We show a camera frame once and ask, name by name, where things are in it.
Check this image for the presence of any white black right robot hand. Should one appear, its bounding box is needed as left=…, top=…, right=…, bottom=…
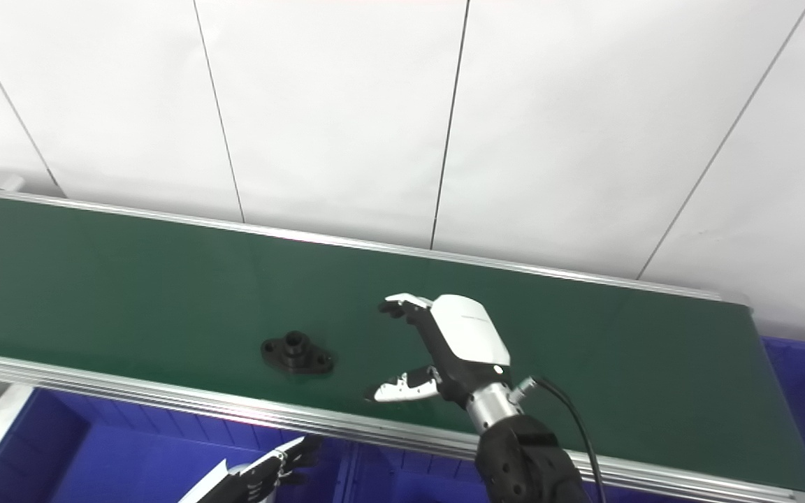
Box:
left=364, top=293, right=515, bottom=410

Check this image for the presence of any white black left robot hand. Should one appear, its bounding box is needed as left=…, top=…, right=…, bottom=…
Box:
left=177, top=435, right=324, bottom=503

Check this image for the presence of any black flanged part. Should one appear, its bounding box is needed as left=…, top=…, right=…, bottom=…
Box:
left=261, top=331, right=335, bottom=376

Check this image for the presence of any green conveyor belt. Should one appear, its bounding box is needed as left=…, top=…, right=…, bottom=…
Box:
left=0, top=183, right=805, bottom=503

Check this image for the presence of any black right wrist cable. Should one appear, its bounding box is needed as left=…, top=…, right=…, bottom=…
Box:
left=514, top=376, right=607, bottom=503

